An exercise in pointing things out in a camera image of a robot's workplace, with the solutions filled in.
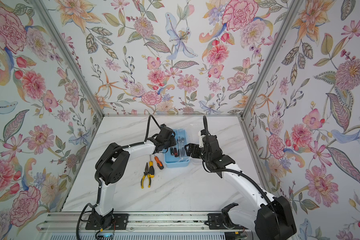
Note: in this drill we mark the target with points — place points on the orange black screwdriver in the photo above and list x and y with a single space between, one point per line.
159 163

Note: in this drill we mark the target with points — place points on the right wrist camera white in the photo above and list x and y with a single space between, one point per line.
203 138

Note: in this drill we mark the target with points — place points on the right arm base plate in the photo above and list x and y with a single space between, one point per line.
221 221

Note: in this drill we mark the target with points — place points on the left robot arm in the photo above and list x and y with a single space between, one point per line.
112 164

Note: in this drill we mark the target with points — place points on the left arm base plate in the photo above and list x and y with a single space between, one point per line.
114 222

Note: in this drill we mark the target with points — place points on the yellow handle pliers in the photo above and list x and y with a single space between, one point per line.
149 173

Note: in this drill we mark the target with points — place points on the blue transparent plastic toolbox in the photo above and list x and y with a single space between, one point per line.
191 135

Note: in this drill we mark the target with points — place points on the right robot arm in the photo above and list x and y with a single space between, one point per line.
269 217

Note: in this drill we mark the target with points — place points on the aluminium mounting rail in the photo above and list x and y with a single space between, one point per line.
138 222

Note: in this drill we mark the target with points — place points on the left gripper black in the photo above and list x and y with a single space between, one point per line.
173 141

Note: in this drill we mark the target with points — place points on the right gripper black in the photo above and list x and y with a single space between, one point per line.
193 146

